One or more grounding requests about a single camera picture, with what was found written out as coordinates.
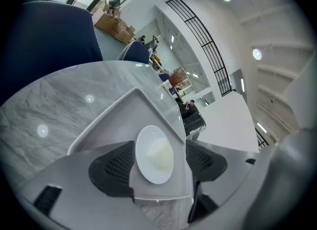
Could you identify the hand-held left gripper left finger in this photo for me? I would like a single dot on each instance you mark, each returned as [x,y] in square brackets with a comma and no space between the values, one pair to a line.
[81,174]

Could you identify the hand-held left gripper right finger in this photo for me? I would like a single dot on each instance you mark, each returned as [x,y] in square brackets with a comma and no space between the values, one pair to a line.
[210,162]

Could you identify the pale cream food piece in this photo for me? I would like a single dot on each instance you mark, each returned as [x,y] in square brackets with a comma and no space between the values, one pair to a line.
[161,154]

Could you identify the round white plate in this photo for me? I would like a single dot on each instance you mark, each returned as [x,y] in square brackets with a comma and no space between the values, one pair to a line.
[148,172]

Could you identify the person's left forearm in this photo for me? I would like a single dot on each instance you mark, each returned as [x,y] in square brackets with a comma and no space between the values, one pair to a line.
[284,174]

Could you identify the white marble table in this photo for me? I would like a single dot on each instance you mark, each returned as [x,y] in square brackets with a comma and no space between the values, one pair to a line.
[49,115]

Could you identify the black glossy cabinet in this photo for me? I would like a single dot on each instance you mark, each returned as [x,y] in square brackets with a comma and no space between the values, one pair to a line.
[194,121]

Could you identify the short black metal railing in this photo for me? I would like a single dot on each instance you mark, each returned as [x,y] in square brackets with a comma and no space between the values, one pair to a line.
[261,139]

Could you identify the grey rectangular tray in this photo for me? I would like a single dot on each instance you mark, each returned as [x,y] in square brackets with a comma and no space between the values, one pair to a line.
[119,125]

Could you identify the small white jars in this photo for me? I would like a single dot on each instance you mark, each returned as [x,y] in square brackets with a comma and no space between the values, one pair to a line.
[166,85]

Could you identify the orange dried flower arrangement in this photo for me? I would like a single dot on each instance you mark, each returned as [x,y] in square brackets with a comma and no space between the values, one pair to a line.
[177,76]

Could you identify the blue chair with white trim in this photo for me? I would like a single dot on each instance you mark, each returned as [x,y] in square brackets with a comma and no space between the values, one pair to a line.
[136,51]
[49,45]
[164,77]

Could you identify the long black metal railing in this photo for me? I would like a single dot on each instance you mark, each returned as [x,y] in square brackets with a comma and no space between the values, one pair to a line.
[205,48]

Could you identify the white display shelf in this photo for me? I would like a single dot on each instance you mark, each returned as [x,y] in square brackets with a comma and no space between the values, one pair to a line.
[178,50]

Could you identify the pile of cardboard boxes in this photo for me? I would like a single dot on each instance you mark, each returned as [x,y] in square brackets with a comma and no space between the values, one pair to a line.
[114,23]

